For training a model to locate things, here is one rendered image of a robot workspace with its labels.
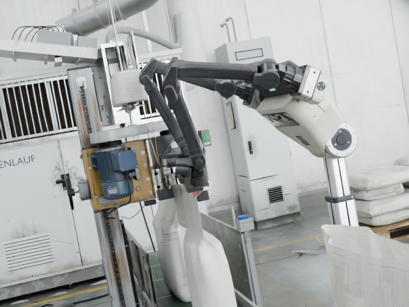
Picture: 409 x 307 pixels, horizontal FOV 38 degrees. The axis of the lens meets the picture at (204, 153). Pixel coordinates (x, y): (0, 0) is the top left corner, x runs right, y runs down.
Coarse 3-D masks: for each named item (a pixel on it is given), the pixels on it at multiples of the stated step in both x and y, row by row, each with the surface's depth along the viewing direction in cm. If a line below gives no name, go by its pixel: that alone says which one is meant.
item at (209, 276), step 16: (176, 192) 316; (192, 192) 277; (176, 208) 317; (192, 208) 283; (192, 224) 305; (192, 240) 283; (208, 240) 275; (192, 256) 277; (208, 256) 272; (224, 256) 274; (192, 272) 281; (208, 272) 271; (224, 272) 273; (192, 288) 286; (208, 288) 272; (224, 288) 273; (192, 304) 296; (208, 304) 273; (224, 304) 273
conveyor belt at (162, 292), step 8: (152, 256) 475; (152, 264) 448; (160, 264) 444; (152, 272) 424; (160, 272) 420; (160, 280) 399; (160, 288) 380; (168, 288) 377; (160, 296) 363; (168, 296) 360; (160, 304) 347; (168, 304) 344; (176, 304) 341; (184, 304) 339
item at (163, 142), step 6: (156, 138) 312; (162, 138) 313; (168, 138) 313; (156, 144) 312; (162, 144) 313; (168, 144) 313; (162, 150) 313; (168, 150) 314; (174, 150) 314; (180, 150) 315; (162, 156) 313; (204, 168) 319; (162, 174) 313; (204, 174) 319; (162, 180) 316; (162, 186) 320
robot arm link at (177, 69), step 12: (180, 60) 229; (264, 60) 231; (168, 72) 227; (180, 72) 227; (192, 72) 228; (204, 72) 228; (216, 72) 228; (228, 72) 228; (240, 72) 228; (252, 72) 227; (264, 72) 225; (276, 72) 225; (168, 84) 230; (264, 84) 227; (276, 84) 227
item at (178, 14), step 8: (176, 16) 613; (176, 24) 612; (112, 32) 545; (128, 32) 556; (136, 32) 560; (144, 32) 566; (176, 32) 612; (112, 40) 545; (152, 40) 575; (160, 40) 579; (176, 40) 612; (168, 48) 595; (176, 48) 601
